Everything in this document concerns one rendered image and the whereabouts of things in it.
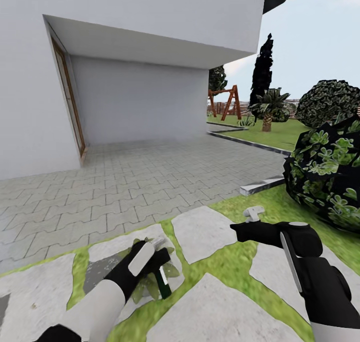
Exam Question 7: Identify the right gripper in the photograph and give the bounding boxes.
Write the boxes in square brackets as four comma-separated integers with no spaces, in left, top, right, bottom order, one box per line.
[230,220,269,245]

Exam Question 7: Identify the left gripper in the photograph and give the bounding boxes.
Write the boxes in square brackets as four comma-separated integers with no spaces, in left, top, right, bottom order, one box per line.
[145,247,171,275]

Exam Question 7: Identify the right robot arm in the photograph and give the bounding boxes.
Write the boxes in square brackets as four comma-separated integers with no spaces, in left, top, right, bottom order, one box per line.
[230,205,360,342]

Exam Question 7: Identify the insectifuge atomizer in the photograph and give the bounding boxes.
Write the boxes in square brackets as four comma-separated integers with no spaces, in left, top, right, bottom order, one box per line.
[154,266,172,300]

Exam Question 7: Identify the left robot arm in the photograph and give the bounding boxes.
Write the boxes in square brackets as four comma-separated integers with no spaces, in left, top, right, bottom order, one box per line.
[36,235,171,342]

